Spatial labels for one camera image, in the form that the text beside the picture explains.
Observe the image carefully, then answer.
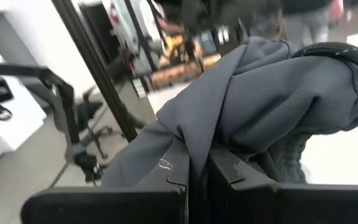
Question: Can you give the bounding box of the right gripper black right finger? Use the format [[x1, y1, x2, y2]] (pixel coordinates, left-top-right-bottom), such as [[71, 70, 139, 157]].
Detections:
[[208, 145, 358, 224]]

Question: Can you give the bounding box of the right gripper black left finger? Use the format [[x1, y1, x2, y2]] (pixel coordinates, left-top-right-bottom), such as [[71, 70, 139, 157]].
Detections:
[[20, 138, 190, 224]]

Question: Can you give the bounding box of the black fleece garment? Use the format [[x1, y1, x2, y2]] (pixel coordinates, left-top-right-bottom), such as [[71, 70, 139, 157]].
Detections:
[[253, 132, 314, 184]]

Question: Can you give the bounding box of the dark grey garment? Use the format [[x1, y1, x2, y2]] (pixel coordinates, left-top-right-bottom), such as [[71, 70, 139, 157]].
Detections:
[[101, 35, 358, 189]]

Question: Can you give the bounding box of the black office chair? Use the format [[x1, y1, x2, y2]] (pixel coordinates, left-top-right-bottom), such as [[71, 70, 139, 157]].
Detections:
[[75, 86, 115, 160]]

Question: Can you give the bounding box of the wooden workbench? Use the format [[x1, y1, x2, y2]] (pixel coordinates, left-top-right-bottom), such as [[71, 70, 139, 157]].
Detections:
[[150, 52, 222, 90]]

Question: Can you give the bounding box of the person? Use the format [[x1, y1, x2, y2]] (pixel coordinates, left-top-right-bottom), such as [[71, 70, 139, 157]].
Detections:
[[280, 0, 344, 47]]

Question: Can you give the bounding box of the black aluminium rig frame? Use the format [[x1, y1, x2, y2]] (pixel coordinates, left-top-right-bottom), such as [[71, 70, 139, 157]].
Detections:
[[51, 0, 139, 144]]

